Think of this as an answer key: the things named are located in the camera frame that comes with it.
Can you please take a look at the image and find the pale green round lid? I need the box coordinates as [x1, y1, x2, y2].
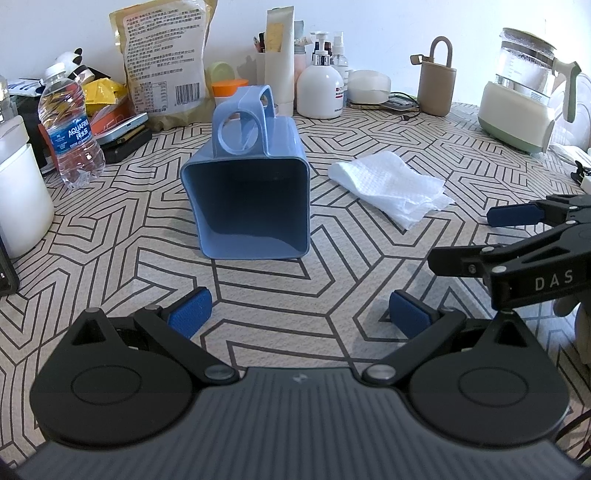
[205, 61, 236, 86]

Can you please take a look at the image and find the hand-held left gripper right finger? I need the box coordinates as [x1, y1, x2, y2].
[361, 290, 527, 387]

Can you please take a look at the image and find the clear spray bottle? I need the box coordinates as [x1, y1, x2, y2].
[330, 31, 352, 88]

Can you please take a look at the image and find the blue plastic container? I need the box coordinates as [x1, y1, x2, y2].
[180, 84, 311, 260]

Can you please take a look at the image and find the pink bottle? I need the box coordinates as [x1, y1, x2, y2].
[294, 37, 308, 79]

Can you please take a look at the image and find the orange lid jar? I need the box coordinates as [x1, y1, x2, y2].
[212, 79, 250, 109]

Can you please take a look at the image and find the white plastic jug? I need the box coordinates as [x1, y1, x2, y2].
[0, 74, 55, 259]

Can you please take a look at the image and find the black flat box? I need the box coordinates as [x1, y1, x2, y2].
[99, 127, 154, 164]

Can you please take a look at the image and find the white pump bottle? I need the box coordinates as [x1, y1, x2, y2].
[296, 31, 345, 118]

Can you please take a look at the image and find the white round box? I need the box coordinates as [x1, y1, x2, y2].
[345, 69, 393, 104]

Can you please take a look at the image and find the black cable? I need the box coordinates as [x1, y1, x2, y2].
[390, 91, 422, 123]

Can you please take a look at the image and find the flat grey device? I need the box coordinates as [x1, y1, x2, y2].
[346, 95, 421, 112]

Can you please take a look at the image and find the orange box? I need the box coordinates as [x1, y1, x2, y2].
[85, 104, 125, 137]

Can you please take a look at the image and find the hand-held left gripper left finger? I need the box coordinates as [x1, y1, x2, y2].
[69, 286, 241, 386]

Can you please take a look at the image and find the clear water bottle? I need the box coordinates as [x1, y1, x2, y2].
[37, 62, 106, 190]

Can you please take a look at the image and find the black device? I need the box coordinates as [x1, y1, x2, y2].
[0, 237, 20, 297]

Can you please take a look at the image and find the white paper towel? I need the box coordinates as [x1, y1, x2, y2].
[328, 151, 455, 230]

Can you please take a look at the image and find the white pen cup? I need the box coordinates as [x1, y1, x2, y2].
[252, 32, 269, 93]

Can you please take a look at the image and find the silver black tape roll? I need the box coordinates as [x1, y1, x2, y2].
[69, 65, 100, 86]

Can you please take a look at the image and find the taupe case with loop handle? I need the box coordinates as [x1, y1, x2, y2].
[411, 36, 458, 116]

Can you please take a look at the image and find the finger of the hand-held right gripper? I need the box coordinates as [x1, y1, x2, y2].
[486, 193, 591, 228]
[427, 220, 591, 280]

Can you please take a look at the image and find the tan food bag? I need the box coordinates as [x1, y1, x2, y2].
[109, 0, 219, 132]

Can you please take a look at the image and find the panda toy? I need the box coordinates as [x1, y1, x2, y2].
[54, 50, 86, 77]

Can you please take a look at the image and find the person's right hand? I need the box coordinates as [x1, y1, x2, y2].
[553, 286, 591, 319]

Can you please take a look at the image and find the white cream tube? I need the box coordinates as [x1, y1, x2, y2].
[264, 6, 296, 117]

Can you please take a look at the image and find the yellow packet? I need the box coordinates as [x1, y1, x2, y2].
[83, 78, 127, 116]

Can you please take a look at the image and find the glass kettle on green base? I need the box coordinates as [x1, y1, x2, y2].
[478, 28, 583, 154]

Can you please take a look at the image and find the geometric patterned tablecloth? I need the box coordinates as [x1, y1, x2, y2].
[0, 99, 591, 467]

